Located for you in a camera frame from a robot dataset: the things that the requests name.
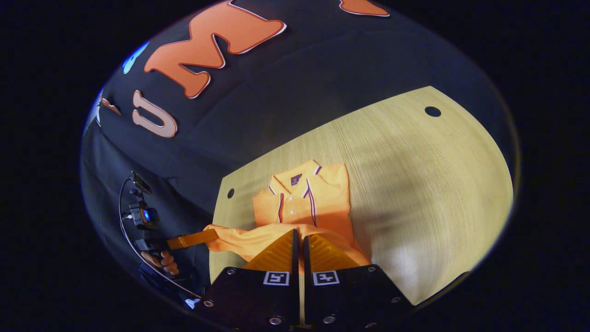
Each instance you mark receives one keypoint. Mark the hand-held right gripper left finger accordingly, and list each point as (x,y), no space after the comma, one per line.
(258,295)

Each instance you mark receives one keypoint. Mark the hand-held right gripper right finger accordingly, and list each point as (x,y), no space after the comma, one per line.
(355,295)

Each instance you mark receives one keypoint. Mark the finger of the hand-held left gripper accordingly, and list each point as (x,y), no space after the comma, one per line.
(193,239)

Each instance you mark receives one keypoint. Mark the orange polo T-shirt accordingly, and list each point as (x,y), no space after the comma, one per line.
(322,193)

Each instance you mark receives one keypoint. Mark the black backdrop cloth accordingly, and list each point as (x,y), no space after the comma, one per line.
(276,92)

